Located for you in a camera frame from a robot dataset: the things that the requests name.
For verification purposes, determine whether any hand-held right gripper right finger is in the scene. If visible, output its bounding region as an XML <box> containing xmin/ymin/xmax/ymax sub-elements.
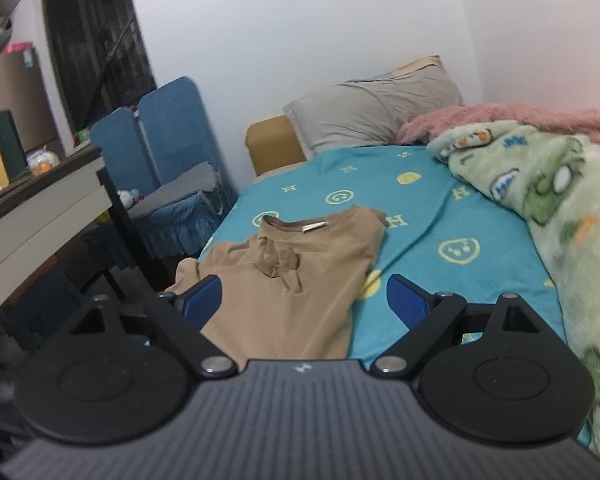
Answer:
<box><xmin>370</xmin><ymin>274</ymin><xmax>555</xmax><ymax>379</ymax></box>

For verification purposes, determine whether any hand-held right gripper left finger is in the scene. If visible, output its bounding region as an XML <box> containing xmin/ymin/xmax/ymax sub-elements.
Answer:
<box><xmin>55</xmin><ymin>275</ymin><xmax>238</xmax><ymax>380</ymax></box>

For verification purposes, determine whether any tan printed shirt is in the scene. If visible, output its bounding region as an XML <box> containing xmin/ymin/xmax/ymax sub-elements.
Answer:
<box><xmin>165</xmin><ymin>205</ymin><xmax>388</xmax><ymax>361</ymax></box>

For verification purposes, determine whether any bed with teal patterned sheet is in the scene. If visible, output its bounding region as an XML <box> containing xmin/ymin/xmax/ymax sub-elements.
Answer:
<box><xmin>164</xmin><ymin>144</ymin><xmax>593</xmax><ymax>448</ymax></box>

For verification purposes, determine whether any grey seat cushion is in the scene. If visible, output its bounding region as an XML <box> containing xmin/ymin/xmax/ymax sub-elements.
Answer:
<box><xmin>142</xmin><ymin>164</ymin><xmax>222</xmax><ymax>212</ymax></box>

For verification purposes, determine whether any blue covered stool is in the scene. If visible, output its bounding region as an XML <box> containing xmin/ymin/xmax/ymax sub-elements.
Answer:
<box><xmin>2</xmin><ymin>264</ymin><xmax>98</xmax><ymax>353</ymax></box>

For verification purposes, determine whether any tan padded headboard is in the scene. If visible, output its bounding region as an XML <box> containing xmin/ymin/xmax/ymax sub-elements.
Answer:
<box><xmin>245</xmin><ymin>115</ymin><xmax>308</xmax><ymax>177</ymax></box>

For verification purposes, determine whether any blue covered chair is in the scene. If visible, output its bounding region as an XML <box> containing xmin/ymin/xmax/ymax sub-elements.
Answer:
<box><xmin>82</xmin><ymin>106</ymin><xmax>163</xmax><ymax>271</ymax></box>
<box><xmin>130</xmin><ymin>76</ymin><xmax>239</xmax><ymax>261</ymax></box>

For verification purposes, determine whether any green cartoon printed blanket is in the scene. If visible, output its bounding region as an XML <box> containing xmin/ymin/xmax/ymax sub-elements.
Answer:
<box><xmin>426</xmin><ymin>122</ymin><xmax>600</xmax><ymax>467</ymax></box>

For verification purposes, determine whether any white and dark table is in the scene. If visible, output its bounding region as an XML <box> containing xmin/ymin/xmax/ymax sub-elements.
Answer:
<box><xmin>0</xmin><ymin>144</ymin><xmax>173</xmax><ymax>331</ymax></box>

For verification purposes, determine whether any grey pillow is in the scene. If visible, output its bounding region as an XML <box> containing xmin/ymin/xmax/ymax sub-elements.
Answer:
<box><xmin>282</xmin><ymin>65</ymin><xmax>464</xmax><ymax>159</ymax></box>

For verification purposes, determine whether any pink fluffy blanket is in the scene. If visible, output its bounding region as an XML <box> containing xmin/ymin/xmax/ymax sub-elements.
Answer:
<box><xmin>395</xmin><ymin>102</ymin><xmax>600</xmax><ymax>162</ymax></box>

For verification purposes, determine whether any white plastic bag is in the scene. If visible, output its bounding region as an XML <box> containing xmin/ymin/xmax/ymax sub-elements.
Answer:
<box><xmin>26</xmin><ymin>147</ymin><xmax>62</xmax><ymax>177</ymax></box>

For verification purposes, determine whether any yellow pillow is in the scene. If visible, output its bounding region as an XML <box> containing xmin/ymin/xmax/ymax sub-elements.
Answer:
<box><xmin>374</xmin><ymin>55</ymin><xmax>443</xmax><ymax>81</ymax></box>

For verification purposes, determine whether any dark green bag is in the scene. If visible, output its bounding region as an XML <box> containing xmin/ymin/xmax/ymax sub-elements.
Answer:
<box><xmin>0</xmin><ymin>109</ymin><xmax>31</xmax><ymax>188</ymax></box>

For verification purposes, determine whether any brown cardboard box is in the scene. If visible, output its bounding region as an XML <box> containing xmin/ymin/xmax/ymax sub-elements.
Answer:
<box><xmin>0</xmin><ymin>47</ymin><xmax>65</xmax><ymax>157</ymax></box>

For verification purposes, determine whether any dark window with grille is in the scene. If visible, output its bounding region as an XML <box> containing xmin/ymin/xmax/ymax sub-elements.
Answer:
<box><xmin>41</xmin><ymin>0</ymin><xmax>159</xmax><ymax>134</ymax></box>

